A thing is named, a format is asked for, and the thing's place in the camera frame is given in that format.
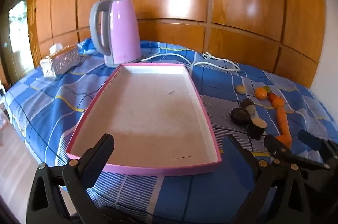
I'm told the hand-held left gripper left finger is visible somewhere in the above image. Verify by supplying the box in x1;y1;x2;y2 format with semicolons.
26;133;115;224

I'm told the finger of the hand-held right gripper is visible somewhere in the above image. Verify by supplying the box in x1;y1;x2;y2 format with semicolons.
298;130;325;152
263;134;330;170

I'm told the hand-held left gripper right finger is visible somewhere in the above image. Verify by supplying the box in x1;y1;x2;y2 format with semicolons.
222;134;311;224

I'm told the orange carrot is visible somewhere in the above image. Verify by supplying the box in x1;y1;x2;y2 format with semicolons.
276;107;292;148

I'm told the orange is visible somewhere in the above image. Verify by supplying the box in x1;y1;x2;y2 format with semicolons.
255;87;268;99

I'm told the pink shallow box tray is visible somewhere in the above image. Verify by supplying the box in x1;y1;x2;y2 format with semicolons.
65;63;222;177

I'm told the dark purple eggplant piece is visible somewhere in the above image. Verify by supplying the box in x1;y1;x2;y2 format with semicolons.
240;98;258;119
247;117;268;140
230;108;251;126

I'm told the blue plaid blanket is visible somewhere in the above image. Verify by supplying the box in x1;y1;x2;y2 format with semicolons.
5;39;338;224

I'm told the silver tissue box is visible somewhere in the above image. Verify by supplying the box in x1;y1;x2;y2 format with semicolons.
40;44;82;78

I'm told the pink electric kettle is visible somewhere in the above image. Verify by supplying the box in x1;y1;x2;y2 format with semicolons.
89;0;142;68

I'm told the glass door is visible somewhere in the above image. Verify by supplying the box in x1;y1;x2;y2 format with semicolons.
0;0;35;87

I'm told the white power cable with plug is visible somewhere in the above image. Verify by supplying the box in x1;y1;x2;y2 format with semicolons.
137;52;241;73

